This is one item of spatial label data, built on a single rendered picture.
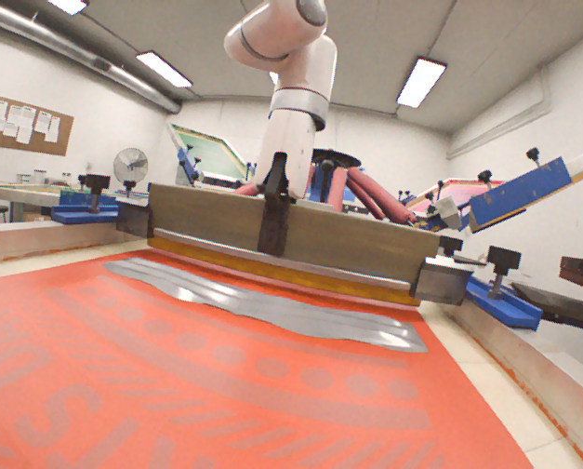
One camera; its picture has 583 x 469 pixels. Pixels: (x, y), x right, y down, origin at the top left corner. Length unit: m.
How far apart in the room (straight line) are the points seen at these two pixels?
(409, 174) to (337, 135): 1.44
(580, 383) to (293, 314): 0.25
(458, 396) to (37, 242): 0.44
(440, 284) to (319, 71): 0.30
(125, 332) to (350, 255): 0.25
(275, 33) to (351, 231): 0.24
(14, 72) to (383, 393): 4.19
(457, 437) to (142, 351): 0.19
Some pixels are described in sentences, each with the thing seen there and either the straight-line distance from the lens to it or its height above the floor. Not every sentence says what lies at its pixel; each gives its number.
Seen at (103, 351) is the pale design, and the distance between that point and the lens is 0.17.
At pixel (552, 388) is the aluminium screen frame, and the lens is 0.23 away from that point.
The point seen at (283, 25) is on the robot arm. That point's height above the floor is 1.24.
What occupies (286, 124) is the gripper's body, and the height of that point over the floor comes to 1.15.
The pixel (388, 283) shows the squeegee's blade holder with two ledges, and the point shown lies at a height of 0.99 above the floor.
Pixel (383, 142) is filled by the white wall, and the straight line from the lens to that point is 4.70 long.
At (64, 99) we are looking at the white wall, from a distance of 4.41.
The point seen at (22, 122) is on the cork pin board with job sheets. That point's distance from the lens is 4.07.
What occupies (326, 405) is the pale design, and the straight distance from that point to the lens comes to 0.15.
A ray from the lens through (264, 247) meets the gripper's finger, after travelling 0.31.
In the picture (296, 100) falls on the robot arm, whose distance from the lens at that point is 0.31.
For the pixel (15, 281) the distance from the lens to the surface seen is 0.29.
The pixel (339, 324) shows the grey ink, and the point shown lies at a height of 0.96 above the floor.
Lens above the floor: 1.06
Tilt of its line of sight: 6 degrees down
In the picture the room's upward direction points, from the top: 10 degrees clockwise
